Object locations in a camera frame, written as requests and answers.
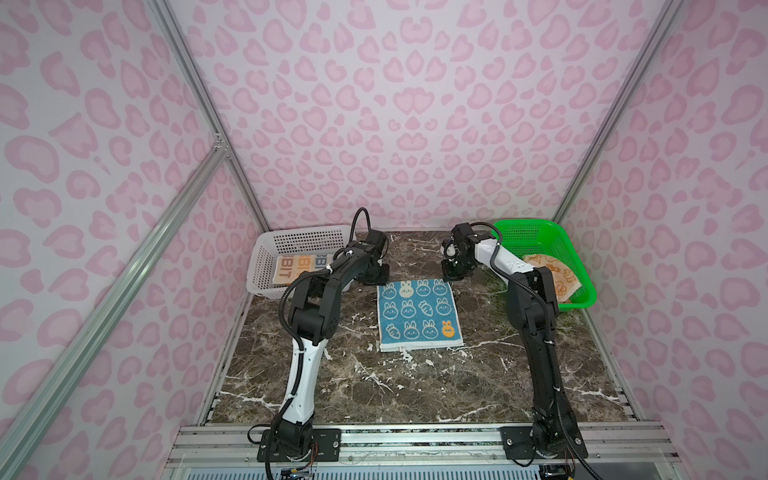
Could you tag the left diagonal aluminium strut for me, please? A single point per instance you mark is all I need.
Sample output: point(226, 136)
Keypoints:
point(39, 413)

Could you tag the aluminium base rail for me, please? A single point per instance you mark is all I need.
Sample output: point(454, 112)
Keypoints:
point(617, 450)

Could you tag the green plastic basket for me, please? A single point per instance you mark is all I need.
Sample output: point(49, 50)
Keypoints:
point(538, 236)

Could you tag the white perforated plastic basket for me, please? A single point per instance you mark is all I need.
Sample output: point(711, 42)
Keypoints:
point(324, 239)

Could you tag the right corner aluminium post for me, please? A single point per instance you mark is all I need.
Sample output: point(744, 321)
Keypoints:
point(662, 28)

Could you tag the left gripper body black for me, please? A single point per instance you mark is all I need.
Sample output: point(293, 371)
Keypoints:
point(378, 277)

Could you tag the rabbit print towel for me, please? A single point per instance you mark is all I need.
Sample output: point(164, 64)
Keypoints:
point(289, 267)

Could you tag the blue bunny print towel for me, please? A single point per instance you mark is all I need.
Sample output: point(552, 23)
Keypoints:
point(417, 315)

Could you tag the corner aluminium post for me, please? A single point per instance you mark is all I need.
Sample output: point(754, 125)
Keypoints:
point(662, 28)
point(167, 22)

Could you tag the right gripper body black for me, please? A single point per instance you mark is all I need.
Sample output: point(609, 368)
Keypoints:
point(457, 269)

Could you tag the orange patterned towel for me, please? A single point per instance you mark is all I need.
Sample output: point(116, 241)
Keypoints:
point(565, 280)

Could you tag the left corner aluminium post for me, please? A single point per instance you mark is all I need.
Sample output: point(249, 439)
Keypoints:
point(167, 22)

